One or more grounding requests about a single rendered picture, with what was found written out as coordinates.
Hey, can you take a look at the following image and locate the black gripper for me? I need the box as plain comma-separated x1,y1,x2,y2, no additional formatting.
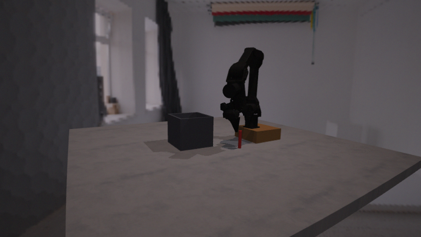
223,94,257,133

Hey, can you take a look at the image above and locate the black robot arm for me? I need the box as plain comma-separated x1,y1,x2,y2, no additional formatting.
220,47,264,129

